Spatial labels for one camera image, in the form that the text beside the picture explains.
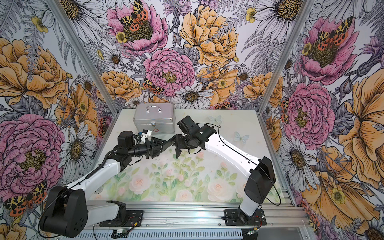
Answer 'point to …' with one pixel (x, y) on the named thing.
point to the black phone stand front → (168, 143)
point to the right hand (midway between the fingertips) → (180, 146)
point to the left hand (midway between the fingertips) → (165, 148)
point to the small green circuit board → (121, 233)
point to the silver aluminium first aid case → (158, 118)
